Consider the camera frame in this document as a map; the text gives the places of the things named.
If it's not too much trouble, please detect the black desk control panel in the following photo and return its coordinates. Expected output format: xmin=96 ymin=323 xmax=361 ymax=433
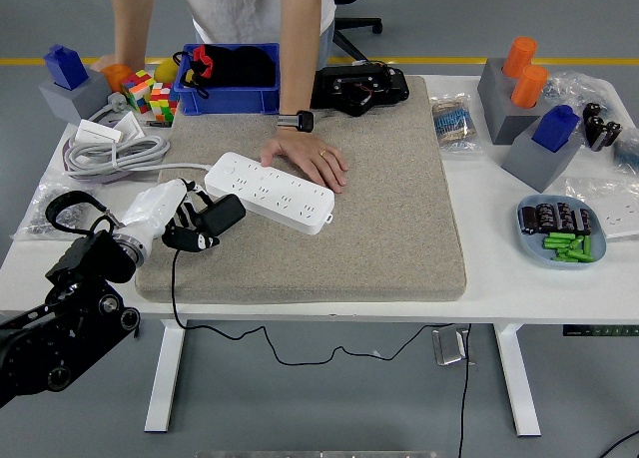
xmin=562 ymin=324 xmax=639 ymax=338

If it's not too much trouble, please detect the grey-brown mat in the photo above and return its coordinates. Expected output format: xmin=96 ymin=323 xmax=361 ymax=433
xmin=134 ymin=75 xmax=468 ymax=305

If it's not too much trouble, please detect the clear bag of screws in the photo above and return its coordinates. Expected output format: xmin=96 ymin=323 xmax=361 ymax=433
xmin=10 ymin=176 xmax=101 ymax=242

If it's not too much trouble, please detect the black round pouch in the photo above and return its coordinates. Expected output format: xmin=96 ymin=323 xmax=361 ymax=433
xmin=227 ymin=46 xmax=278 ymax=88

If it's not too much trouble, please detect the person's right hand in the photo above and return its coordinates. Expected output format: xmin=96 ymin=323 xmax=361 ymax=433
xmin=92 ymin=53 xmax=121 ymax=75

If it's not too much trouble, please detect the blue plastic block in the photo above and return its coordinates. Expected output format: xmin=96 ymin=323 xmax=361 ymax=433
xmin=43 ymin=44 xmax=90 ymax=91
xmin=531 ymin=104 xmax=582 ymax=154

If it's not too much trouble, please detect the yellow ball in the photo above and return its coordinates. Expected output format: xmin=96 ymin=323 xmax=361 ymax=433
xmin=154 ymin=59 xmax=180 ymax=83

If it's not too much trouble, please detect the clear bag of resistors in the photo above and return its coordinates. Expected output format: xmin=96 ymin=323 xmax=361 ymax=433
xmin=428 ymin=92 xmax=484 ymax=155

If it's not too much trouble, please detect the white flat box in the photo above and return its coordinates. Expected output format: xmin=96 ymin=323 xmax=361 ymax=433
xmin=74 ymin=119 xmax=125 ymax=144

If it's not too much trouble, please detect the black electronic device housing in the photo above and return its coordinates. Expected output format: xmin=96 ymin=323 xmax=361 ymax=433
xmin=310 ymin=61 xmax=410 ymax=118

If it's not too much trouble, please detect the person's left hand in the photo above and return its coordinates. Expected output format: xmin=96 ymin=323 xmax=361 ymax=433
xmin=259 ymin=127 xmax=349 ymax=195

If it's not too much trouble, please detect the clear socket bag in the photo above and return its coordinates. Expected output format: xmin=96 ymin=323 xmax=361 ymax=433
xmin=565 ymin=176 xmax=639 ymax=242

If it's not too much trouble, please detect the grey two-hole block holder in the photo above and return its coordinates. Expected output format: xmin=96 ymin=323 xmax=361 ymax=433
xmin=477 ymin=57 xmax=550 ymax=146

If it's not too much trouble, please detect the orange plastic cup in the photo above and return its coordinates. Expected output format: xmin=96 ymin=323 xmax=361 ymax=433
xmin=103 ymin=63 xmax=135 ymax=94

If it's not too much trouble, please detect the multicolour puzzle cube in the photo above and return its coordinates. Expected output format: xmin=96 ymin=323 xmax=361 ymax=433
xmin=120 ymin=70 xmax=157 ymax=115
xmin=149 ymin=82 xmax=181 ymax=125

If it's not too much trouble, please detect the white square box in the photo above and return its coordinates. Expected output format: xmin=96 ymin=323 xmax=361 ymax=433
xmin=117 ymin=111 xmax=146 ymax=141

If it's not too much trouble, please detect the white wall socket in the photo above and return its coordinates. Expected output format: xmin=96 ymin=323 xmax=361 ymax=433
xmin=596 ymin=203 xmax=639 ymax=239

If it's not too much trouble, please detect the black floor cable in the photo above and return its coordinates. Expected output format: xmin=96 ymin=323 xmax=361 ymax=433
xmin=596 ymin=430 xmax=639 ymax=458

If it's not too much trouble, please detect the orange plastic cylinder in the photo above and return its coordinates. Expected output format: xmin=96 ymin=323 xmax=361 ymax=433
xmin=501 ymin=36 xmax=539 ymax=79
xmin=510 ymin=64 xmax=549 ymax=109

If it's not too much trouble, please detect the black wristwatch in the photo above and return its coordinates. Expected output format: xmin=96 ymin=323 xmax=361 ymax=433
xmin=277 ymin=109 xmax=316 ymax=134

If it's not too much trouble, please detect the grey coiled power cable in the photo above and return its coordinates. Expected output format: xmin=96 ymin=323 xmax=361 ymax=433
xmin=64 ymin=92 xmax=214 ymax=183

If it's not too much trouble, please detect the white table leg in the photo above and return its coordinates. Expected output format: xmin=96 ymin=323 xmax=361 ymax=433
xmin=491 ymin=322 xmax=543 ymax=438
xmin=144 ymin=320 xmax=189 ymax=433

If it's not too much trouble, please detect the blue plastic bin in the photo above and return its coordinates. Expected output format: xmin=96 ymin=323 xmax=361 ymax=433
xmin=178 ymin=42 xmax=282 ymax=116

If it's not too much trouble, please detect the black pouch red trim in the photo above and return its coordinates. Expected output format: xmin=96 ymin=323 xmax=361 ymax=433
xmin=173 ymin=43 xmax=236 ymax=99

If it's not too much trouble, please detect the pale blue plate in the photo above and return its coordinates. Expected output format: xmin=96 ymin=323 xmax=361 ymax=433
xmin=516 ymin=192 xmax=608 ymax=270

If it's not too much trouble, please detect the black hanging cable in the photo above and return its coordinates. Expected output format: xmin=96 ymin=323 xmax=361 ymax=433
xmin=456 ymin=322 xmax=475 ymax=458

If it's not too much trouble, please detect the person's torso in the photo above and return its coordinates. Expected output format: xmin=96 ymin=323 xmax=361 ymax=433
xmin=172 ymin=0 xmax=338 ymax=70

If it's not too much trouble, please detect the black plug cord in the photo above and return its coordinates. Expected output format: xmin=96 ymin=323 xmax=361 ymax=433
xmin=171 ymin=247 xmax=450 ymax=367

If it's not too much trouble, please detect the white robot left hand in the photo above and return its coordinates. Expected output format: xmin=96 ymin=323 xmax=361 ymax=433
xmin=121 ymin=178 xmax=221 ymax=252

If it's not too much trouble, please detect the clear metal under-table bracket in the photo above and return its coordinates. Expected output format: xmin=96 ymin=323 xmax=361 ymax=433
xmin=431 ymin=323 xmax=473 ymax=367

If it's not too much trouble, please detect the black plug adapter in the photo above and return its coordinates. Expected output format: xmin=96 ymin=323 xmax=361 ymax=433
xmin=192 ymin=193 xmax=248 ymax=237

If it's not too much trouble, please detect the bag of blue resistors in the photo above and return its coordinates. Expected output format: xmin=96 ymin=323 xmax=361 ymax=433
xmin=611 ymin=126 xmax=639 ymax=175

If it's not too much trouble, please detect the white power strip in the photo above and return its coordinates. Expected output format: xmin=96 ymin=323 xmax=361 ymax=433
xmin=204 ymin=151 xmax=335 ymax=236

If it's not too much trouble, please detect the black office chair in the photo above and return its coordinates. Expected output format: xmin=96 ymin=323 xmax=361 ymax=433
xmin=328 ymin=0 xmax=385 ymax=65

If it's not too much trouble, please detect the crumpled clear plastic bag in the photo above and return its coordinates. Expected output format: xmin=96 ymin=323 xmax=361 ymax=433
xmin=541 ymin=70 xmax=639 ymax=145

